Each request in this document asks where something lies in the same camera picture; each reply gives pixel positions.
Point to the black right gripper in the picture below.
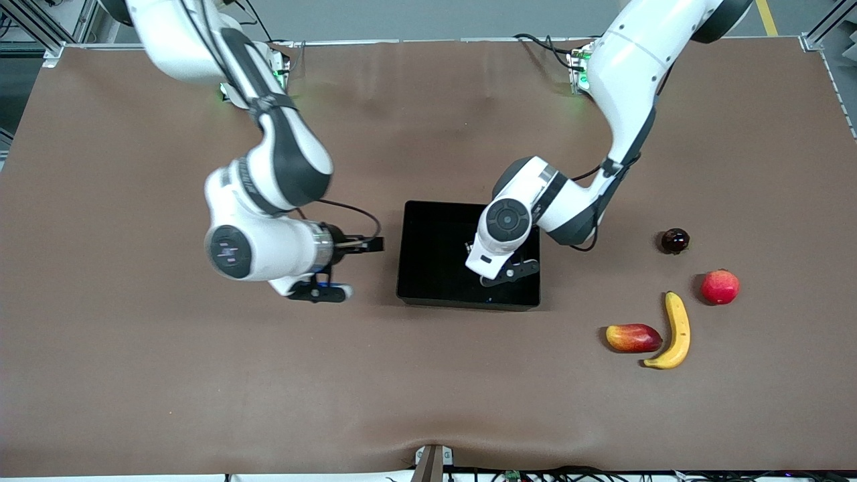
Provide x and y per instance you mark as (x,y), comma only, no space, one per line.
(342,243)

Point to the black rectangular plastic box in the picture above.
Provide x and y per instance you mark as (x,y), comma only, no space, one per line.
(435,268)

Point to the yellow banana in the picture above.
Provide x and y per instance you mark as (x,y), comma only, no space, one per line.
(679,328)

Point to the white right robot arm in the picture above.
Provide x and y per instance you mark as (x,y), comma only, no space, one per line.
(268,248)

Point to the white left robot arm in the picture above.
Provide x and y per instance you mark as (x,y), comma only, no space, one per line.
(629,67)

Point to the red round apple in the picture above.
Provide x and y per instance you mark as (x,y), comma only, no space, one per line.
(720,287)

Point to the brown table cover mat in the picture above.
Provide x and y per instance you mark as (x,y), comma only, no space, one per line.
(402,375)

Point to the small green circuit board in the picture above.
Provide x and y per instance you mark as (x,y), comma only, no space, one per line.
(512,476)

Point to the red yellow mango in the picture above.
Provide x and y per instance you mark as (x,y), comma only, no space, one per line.
(633,338)

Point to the dark purple plum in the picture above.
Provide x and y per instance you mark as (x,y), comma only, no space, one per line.
(675,241)

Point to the yellow floor marking tape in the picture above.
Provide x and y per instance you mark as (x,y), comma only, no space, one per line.
(767,17)

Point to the grey metal camera bracket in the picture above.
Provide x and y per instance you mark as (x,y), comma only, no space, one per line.
(432,465)

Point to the aluminium frame profile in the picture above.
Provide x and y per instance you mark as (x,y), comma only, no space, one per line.
(813,41)
(53,53)

